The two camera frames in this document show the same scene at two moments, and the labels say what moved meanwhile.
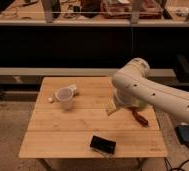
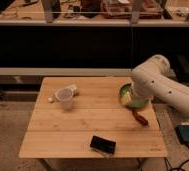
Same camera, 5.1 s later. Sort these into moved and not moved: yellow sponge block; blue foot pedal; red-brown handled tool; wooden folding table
Moved: yellow sponge block
Not moved: blue foot pedal; red-brown handled tool; wooden folding table
